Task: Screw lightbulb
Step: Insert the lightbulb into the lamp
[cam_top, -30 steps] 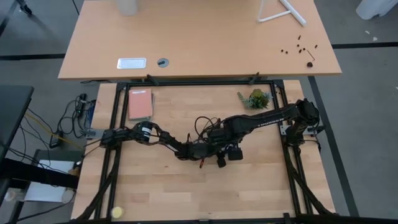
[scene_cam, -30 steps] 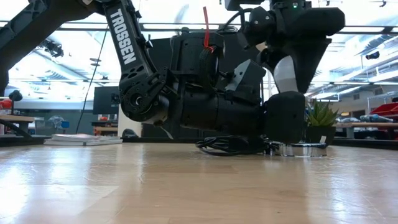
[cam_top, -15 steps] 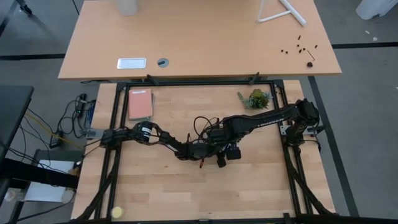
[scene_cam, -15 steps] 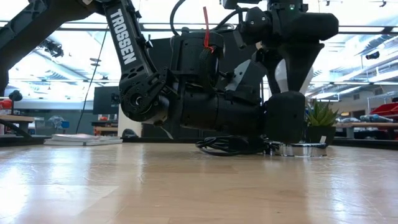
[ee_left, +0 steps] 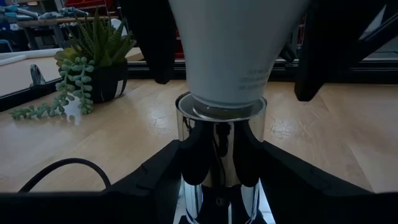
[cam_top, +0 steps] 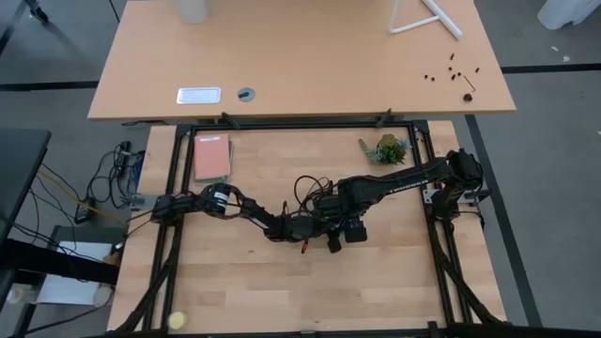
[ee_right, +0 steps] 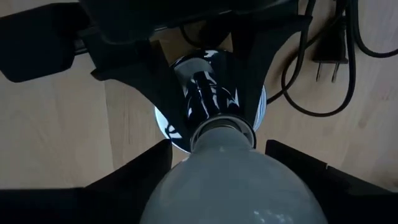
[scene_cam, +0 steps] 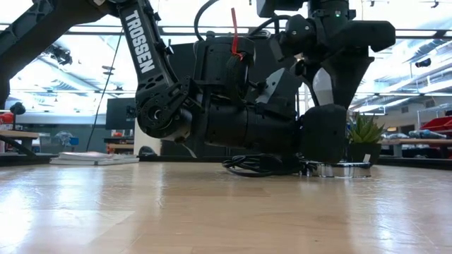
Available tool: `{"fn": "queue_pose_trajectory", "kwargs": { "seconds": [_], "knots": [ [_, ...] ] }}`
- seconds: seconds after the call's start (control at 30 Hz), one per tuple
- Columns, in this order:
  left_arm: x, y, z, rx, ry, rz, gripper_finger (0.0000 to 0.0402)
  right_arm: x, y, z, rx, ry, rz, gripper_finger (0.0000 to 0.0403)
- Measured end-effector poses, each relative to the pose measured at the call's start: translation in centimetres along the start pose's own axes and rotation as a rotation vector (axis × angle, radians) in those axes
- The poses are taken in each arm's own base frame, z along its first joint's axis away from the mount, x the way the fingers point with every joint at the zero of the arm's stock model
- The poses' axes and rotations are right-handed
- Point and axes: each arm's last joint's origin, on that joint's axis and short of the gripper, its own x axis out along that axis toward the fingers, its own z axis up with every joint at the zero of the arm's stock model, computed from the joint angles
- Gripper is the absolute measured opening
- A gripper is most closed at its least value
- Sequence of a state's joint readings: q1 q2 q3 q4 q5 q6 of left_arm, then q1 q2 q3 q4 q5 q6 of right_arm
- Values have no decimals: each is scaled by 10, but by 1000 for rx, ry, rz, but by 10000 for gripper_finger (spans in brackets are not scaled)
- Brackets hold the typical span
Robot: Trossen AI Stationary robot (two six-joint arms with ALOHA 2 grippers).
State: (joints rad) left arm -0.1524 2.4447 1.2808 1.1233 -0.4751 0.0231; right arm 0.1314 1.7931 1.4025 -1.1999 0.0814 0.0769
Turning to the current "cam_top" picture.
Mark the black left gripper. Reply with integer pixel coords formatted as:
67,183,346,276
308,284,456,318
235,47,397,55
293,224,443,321
270,213,343,255

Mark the black lamp power cord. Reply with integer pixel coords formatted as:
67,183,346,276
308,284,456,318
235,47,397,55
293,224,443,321
293,174,342,217

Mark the potted green succulent plant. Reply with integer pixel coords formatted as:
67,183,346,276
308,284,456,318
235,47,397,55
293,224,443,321
358,133,413,166

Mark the pink notebook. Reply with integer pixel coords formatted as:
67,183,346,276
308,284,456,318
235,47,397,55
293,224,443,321
193,133,235,184

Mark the light wooden desk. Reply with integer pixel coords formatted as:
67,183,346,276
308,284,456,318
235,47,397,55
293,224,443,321
86,0,517,123

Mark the small yellow candle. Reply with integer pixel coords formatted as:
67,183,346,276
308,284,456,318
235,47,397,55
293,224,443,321
167,310,190,330

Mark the white rectangular desk plate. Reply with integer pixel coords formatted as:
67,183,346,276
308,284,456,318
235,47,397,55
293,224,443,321
176,86,223,105

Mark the black power strip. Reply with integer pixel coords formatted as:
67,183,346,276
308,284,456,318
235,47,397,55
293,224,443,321
112,139,133,177

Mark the clear plastic cup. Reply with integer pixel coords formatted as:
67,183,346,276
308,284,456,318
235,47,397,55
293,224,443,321
92,284,114,309

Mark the white cylinder container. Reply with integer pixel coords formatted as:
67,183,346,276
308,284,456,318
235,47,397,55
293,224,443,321
174,0,210,25

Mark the black power adapter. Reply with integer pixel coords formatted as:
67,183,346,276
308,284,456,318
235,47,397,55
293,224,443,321
74,199,98,224

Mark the white board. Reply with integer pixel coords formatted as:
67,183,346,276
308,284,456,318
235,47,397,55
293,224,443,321
36,239,116,306

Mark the white bag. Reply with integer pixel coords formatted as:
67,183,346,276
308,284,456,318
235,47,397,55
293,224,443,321
537,0,601,31

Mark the black side table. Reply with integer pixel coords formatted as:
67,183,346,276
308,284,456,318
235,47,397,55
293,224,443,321
0,129,119,338

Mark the black stand leg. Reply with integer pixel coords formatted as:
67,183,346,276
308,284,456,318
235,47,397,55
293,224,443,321
21,0,51,24

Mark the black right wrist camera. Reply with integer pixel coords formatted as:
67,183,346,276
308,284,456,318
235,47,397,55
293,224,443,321
344,220,368,244

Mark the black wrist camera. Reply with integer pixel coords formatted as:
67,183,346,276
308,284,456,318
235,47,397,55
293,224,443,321
289,214,319,236
344,220,368,244

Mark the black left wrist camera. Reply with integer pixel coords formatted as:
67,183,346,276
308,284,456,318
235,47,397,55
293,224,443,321
289,214,319,236

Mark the black aluminium frame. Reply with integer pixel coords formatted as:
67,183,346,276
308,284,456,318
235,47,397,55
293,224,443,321
106,119,511,338

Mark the white triangular frame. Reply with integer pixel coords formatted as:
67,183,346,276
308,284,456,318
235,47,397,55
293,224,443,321
387,0,465,40

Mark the yellow cable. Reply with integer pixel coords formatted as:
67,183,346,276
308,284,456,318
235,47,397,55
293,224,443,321
38,169,126,227

